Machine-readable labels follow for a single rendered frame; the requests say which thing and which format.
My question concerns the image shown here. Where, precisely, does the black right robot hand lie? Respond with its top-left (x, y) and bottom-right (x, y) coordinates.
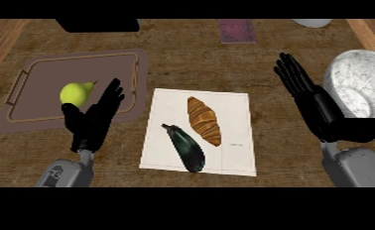
top-left (273, 52), bottom-right (375, 144)

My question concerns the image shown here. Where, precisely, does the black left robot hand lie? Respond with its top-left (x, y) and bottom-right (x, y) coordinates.
top-left (61, 77), bottom-right (126, 154)

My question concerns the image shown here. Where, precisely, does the white marble bowl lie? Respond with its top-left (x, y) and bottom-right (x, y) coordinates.
top-left (322, 49), bottom-right (375, 119)

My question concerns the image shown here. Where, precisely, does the white placemat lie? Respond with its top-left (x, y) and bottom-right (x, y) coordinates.
top-left (137, 87), bottom-right (259, 177)

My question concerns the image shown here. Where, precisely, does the brown croissant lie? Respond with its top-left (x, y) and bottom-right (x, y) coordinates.
top-left (186, 96), bottom-right (223, 148)

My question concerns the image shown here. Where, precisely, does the yellow-green pear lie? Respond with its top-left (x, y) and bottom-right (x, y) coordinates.
top-left (59, 80), bottom-right (99, 107)

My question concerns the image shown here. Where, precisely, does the dark purple eggplant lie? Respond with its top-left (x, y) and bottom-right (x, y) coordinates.
top-left (161, 123), bottom-right (207, 173)

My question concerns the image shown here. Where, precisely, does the pale grey round object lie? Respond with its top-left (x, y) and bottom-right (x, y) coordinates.
top-left (290, 18), bottom-right (334, 29)

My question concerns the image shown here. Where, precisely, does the black appliance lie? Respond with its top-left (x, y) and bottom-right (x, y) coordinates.
top-left (55, 18), bottom-right (142, 34)

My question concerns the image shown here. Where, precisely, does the brown tray with handles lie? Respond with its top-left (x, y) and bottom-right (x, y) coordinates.
top-left (0, 48), bottom-right (149, 135)

